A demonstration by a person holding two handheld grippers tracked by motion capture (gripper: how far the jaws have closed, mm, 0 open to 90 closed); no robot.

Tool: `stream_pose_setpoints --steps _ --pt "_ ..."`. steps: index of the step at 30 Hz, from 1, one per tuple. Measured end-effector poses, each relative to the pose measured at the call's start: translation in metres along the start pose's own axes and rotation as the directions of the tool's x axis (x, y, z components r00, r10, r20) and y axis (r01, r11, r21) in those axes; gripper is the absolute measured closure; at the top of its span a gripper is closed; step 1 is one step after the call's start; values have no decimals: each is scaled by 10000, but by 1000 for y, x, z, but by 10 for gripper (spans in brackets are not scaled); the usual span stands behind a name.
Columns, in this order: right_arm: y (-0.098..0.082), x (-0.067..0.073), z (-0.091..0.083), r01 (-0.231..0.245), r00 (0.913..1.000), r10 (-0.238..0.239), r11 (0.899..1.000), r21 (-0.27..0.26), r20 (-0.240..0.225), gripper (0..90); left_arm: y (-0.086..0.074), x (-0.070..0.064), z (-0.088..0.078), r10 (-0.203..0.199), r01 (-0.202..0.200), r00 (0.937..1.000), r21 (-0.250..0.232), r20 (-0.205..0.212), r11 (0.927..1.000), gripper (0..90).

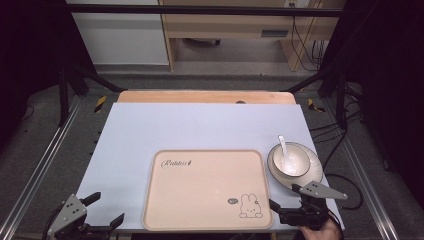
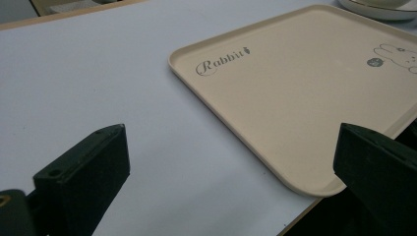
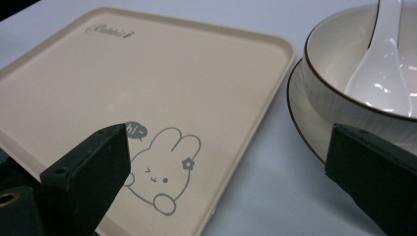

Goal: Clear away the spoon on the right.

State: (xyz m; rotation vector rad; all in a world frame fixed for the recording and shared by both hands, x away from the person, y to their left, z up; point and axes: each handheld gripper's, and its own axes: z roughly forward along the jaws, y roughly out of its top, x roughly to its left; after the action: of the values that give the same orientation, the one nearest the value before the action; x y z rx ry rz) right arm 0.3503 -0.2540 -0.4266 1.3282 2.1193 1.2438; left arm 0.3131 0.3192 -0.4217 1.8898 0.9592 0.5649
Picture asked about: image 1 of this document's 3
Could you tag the white bowl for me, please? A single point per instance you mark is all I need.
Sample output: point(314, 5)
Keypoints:
point(300, 159)

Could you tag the black horizontal frame bar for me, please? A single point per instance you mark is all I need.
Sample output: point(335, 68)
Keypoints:
point(200, 10)

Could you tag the wooden table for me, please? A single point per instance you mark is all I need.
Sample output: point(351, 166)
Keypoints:
point(200, 96)

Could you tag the aluminium floor rail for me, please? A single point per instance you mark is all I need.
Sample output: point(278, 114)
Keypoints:
point(363, 176)
point(40, 166)

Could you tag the wooden desk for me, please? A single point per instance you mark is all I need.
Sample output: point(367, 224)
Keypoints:
point(233, 25)

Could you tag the white plate with dark rim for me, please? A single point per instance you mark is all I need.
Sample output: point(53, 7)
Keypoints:
point(315, 171)

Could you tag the person's right hand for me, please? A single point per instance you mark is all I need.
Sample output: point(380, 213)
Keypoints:
point(320, 233)

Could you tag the beige tray with rabbit print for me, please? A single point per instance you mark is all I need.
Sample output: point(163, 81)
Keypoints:
point(200, 190)

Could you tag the black curtain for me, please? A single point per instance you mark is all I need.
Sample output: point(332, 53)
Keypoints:
point(30, 50)
point(386, 83)

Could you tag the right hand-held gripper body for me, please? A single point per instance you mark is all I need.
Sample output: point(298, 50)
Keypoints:
point(311, 210)

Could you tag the black frame stand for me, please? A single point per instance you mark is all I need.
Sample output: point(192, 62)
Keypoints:
point(340, 100)
point(63, 96)

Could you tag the white ceramic spoon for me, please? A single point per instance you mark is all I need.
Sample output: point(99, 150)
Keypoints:
point(282, 144)

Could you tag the pale blue table board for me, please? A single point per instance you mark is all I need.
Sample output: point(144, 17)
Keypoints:
point(150, 133)

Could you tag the yellow black tape marker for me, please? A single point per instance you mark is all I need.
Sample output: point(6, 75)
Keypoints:
point(311, 105)
point(100, 104)

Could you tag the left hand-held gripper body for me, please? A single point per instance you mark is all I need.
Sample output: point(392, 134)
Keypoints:
point(68, 213)

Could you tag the white cabinet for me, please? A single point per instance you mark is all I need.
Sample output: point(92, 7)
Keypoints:
point(123, 40)

